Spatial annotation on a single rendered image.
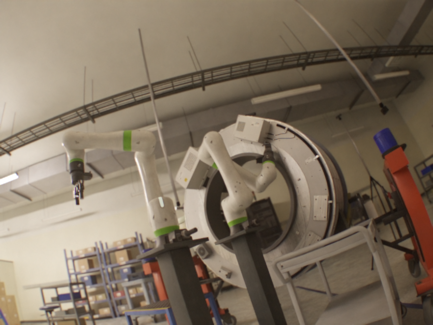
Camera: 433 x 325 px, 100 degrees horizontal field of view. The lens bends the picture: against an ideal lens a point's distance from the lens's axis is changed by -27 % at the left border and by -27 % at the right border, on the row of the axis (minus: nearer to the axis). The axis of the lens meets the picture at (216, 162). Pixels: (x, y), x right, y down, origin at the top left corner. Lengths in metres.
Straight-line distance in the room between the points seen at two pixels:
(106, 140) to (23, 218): 8.75
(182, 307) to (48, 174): 5.45
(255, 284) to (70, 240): 7.41
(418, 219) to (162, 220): 1.37
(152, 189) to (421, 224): 1.54
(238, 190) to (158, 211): 0.49
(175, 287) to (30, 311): 8.78
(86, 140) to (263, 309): 1.39
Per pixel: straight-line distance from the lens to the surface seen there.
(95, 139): 1.38
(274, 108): 5.81
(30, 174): 6.66
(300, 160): 1.82
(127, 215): 7.68
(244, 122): 1.95
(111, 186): 8.14
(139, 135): 1.34
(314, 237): 1.78
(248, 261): 1.52
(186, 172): 2.19
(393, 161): 1.45
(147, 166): 1.45
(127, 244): 6.86
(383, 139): 1.48
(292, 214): 1.77
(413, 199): 1.54
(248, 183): 1.70
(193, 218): 2.33
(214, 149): 1.51
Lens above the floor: 0.78
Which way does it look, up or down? 22 degrees up
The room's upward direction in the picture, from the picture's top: 19 degrees counter-clockwise
